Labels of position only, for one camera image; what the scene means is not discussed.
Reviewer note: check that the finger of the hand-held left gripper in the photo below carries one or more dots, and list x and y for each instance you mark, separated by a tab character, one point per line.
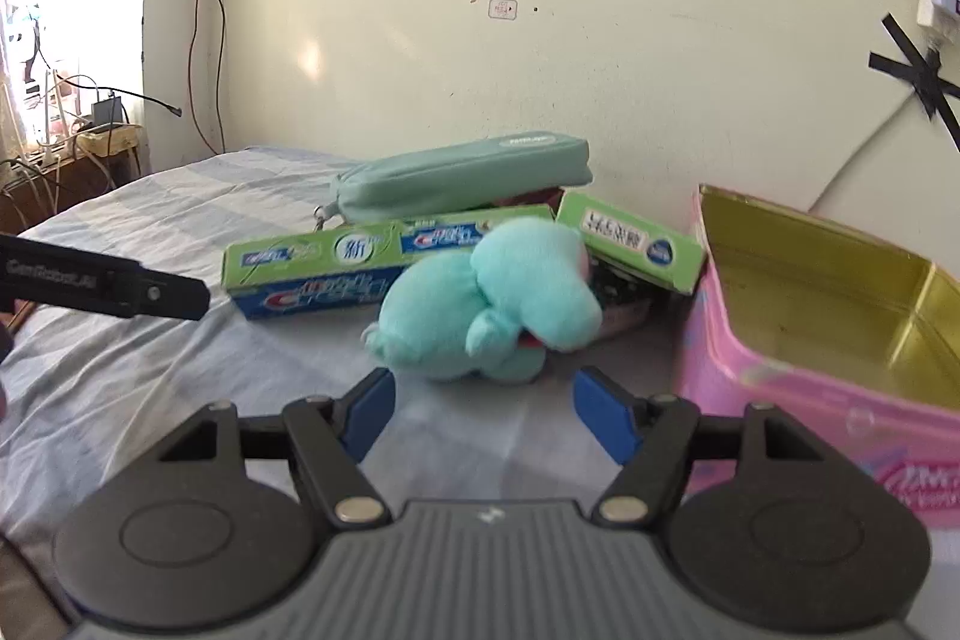
165	295

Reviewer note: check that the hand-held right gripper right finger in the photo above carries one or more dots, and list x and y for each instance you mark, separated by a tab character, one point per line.
607	415

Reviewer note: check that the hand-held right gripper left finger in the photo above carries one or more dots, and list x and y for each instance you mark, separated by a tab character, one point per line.
371	411

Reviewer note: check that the long green toothpaste box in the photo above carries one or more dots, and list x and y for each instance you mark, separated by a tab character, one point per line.
315	272

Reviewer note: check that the teal plush toy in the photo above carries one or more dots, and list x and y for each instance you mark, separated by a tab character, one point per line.
525	280

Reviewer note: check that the small green box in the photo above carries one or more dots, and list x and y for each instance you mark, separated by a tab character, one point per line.
637	242

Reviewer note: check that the pink biscuit tin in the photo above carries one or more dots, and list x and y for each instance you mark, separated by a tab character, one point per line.
787	400

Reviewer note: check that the green zipper pouch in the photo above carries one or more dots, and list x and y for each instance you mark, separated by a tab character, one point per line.
450	175

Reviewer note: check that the wooden side table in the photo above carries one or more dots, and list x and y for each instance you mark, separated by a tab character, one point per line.
45	190

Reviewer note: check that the striped blue bedsheet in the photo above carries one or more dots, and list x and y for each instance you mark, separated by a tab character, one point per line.
150	385

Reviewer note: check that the yellow cloth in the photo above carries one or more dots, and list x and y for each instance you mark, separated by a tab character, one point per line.
112	139

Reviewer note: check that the black adapter box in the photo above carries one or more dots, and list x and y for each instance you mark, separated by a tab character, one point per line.
109	114

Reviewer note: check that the black tape cross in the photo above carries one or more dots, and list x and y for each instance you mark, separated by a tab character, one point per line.
926	81

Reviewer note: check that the red white wall sticker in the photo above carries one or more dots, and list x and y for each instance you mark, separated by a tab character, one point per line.
503	9

